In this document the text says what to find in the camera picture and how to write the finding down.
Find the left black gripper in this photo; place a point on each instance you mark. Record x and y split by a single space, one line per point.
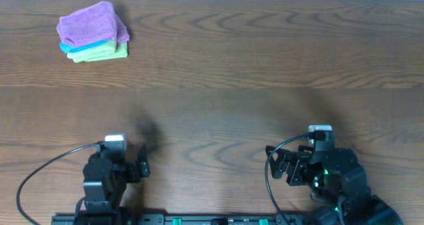
133 171

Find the small purple folded cloth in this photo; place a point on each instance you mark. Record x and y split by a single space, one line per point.
122 32

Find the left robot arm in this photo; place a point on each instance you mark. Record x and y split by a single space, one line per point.
106 176

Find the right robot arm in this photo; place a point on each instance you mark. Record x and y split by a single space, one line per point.
335 177

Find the purple microfiber cloth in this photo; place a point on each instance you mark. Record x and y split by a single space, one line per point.
88 25

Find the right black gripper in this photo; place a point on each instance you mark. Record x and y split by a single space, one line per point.
298 164

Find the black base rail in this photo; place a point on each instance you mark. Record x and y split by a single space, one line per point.
160 219

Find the green folded cloth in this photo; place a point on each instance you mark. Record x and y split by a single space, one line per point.
106 51

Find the blue folded cloth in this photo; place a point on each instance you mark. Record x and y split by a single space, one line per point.
66 48

